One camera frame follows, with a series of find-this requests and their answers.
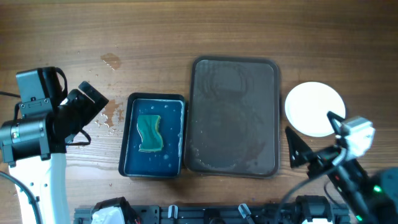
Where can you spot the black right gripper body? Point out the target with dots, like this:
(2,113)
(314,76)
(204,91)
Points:
(319,154)

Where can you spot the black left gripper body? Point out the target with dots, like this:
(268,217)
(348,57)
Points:
(81,110)

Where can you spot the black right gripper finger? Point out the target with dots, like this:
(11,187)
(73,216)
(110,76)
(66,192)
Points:
(299,152)
(335,121)

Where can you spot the green yellow sponge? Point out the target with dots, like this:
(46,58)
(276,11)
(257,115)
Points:
(148,128)

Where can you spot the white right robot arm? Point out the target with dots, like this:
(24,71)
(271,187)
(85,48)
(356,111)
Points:
(372,199)

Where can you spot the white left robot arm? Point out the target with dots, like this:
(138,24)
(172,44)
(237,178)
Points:
(35,150)

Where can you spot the black water tray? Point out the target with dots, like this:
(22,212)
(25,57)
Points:
(167,162)

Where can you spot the dark brown serving tray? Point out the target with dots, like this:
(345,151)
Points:
(233,121)

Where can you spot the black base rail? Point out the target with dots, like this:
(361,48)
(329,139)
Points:
(305,209)

